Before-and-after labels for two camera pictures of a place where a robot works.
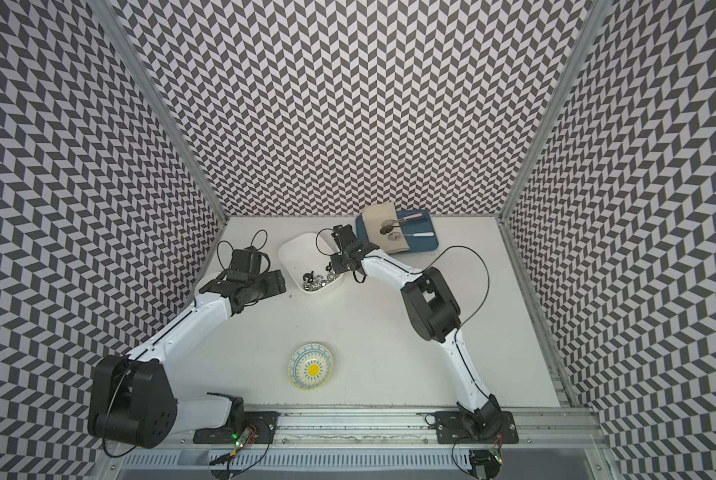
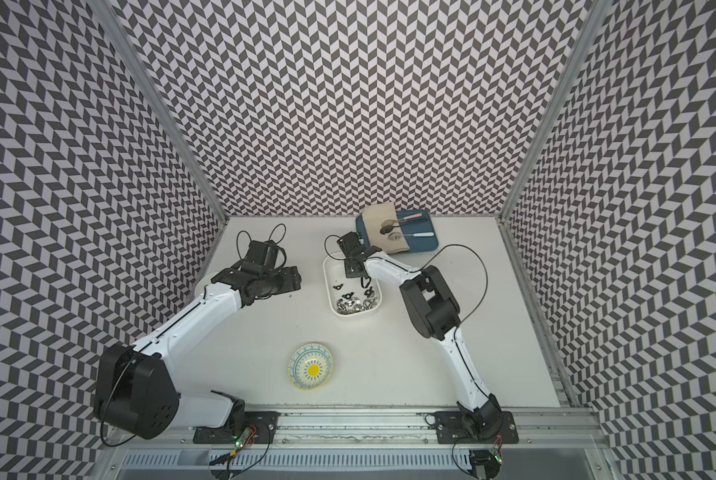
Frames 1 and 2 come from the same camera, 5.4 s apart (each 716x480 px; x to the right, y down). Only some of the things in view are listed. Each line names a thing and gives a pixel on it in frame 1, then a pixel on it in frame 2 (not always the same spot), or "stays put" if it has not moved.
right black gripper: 336,263 stays put
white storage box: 305,256 → 349,297
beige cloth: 373,216 stays put
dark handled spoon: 388,229 stays put
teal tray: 416,226 stays put
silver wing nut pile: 312,282 → 355,305
